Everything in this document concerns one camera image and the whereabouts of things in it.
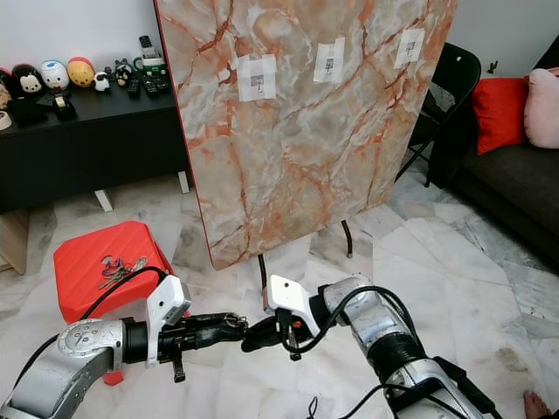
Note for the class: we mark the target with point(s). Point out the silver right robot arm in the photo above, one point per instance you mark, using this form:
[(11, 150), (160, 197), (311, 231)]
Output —
[(371, 319)]

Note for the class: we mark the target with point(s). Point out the white tape patch with hook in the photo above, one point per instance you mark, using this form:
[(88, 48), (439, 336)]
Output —
[(409, 48), (256, 78), (330, 61)]

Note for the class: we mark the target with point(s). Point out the red plastic stool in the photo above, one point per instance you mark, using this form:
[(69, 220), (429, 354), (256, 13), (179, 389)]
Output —
[(83, 292)]

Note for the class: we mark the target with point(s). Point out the marble pattern folding table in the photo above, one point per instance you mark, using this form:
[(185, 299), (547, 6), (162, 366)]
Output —
[(314, 157)]

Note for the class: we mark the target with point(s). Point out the light wooden cabinet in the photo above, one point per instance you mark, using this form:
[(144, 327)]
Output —
[(13, 244)]

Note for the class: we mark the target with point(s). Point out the black TV console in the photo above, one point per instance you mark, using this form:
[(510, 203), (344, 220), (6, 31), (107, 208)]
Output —
[(87, 153)]

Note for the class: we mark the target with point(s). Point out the dark grey sofa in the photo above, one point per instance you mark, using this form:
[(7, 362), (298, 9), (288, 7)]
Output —
[(507, 188)]

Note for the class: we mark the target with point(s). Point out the person's bare foot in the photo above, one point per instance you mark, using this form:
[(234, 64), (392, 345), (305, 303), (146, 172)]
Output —
[(540, 406)]

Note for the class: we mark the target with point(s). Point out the wide black remote control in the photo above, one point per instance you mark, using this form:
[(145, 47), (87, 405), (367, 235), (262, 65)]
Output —
[(155, 85)]

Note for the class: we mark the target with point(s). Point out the slim black remote control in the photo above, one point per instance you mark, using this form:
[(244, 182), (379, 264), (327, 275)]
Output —
[(133, 86)]

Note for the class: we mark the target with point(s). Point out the black tape dispenser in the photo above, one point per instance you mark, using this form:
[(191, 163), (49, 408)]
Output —
[(65, 106)]

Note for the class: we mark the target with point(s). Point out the small panda figure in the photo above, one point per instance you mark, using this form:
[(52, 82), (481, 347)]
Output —
[(101, 82)]

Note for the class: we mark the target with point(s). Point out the black white animal figure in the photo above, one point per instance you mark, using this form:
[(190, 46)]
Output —
[(122, 73)]

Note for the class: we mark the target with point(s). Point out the black wallet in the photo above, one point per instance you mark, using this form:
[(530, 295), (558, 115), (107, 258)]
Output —
[(28, 111)]

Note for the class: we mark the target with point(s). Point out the yellow bear plush toy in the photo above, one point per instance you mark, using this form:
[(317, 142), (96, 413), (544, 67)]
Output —
[(80, 72)]

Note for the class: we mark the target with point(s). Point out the white tape roll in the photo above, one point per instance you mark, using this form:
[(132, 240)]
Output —
[(4, 122)]

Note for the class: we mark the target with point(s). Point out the red cushion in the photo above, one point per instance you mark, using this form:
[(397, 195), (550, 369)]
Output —
[(500, 113)]

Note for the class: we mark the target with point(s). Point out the white duck plush toy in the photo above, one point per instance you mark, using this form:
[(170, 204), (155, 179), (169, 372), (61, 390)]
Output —
[(54, 75)]

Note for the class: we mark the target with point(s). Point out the black folding chair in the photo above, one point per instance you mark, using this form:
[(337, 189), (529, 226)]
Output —
[(458, 70)]

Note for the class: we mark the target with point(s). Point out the black mouse plush toy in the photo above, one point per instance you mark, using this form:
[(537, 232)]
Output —
[(28, 80)]

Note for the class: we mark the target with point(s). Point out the pink cushion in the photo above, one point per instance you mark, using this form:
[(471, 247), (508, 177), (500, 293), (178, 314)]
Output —
[(543, 109)]

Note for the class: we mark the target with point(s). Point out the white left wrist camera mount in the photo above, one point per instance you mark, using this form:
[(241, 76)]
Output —
[(168, 301)]

